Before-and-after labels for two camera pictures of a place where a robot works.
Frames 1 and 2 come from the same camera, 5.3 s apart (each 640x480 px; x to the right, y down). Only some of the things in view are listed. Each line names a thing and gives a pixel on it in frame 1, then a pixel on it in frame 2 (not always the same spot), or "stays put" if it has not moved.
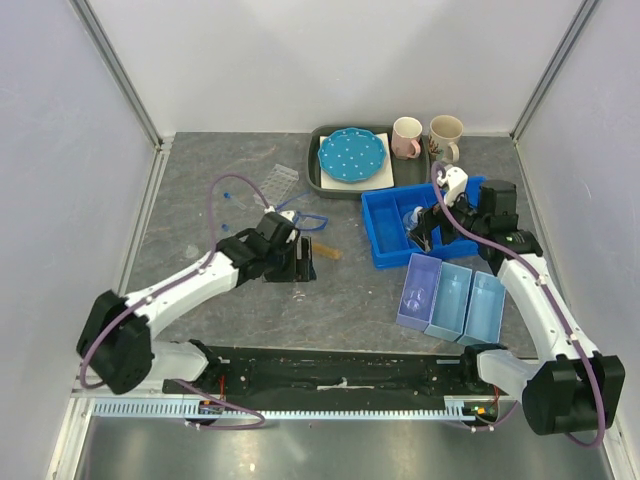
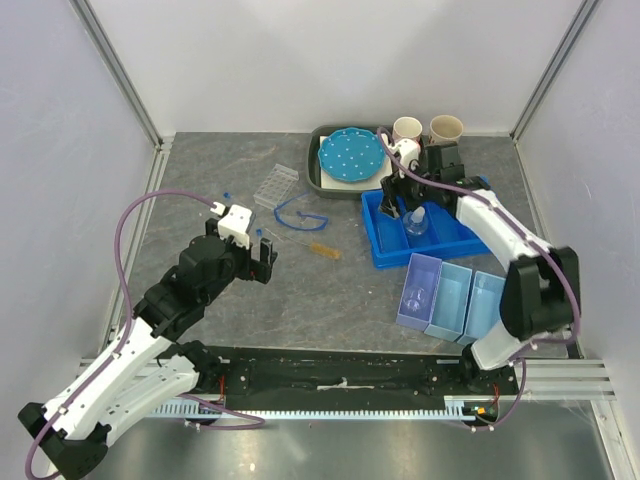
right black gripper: [428, 219] -> [393, 186]
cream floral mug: [444, 132] stays put
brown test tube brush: [327, 251] stays put
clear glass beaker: [415, 299] stays put
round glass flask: [410, 218] stays put
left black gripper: [292, 273] -> [260, 270]
